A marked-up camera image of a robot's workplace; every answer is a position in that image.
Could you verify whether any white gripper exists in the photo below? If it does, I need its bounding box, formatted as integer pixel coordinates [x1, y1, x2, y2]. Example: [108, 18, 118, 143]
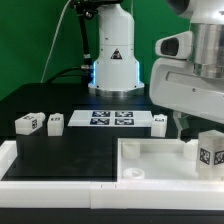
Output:
[149, 58, 224, 140]

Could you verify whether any white square tabletop part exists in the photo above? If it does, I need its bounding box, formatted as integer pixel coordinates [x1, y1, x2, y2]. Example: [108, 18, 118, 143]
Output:
[118, 138, 201, 181]

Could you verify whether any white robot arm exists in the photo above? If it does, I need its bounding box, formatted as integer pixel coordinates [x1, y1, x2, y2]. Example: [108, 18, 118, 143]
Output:
[89, 0, 224, 126]

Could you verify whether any white marker sheet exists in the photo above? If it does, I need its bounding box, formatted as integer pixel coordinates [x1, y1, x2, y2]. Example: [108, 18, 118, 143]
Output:
[68, 110, 153, 127]

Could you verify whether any white U-shaped obstacle fence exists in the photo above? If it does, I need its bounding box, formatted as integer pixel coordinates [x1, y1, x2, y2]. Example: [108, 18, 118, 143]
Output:
[0, 141, 224, 210]

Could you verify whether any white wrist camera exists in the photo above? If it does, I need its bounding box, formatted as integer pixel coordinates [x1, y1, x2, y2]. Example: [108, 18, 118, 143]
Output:
[155, 31, 193, 60]

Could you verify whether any black cable bundle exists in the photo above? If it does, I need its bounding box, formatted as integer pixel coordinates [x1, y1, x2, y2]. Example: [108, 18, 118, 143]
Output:
[46, 0, 118, 84]

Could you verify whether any white cable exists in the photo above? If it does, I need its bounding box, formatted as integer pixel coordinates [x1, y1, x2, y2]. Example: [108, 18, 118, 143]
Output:
[40, 0, 73, 84]

